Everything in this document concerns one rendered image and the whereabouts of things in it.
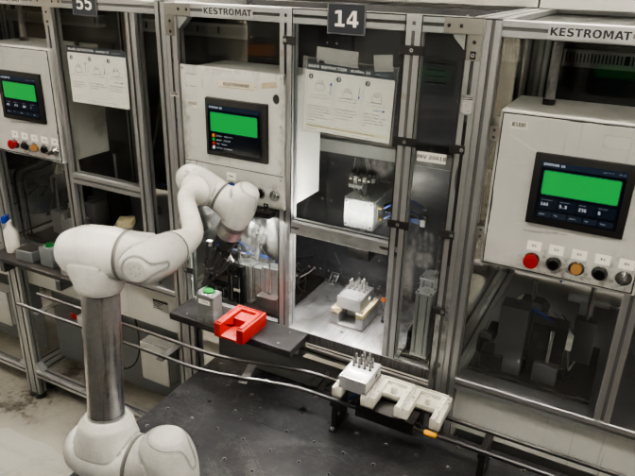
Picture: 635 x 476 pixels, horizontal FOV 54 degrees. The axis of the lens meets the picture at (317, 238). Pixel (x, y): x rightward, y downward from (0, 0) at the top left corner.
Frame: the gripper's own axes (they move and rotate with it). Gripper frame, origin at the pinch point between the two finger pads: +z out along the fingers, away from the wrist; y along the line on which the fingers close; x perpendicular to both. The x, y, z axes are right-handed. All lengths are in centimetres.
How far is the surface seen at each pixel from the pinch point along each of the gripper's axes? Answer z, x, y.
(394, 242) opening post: -50, -13, -48
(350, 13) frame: -103, -9, -2
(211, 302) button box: 8.1, 0.3, -5.4
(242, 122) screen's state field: -55, -7, 16
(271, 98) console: -67, -9, 10
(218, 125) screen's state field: -49, -7, 23
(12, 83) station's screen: -8, -5, 118
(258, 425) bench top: 25, 14, -47
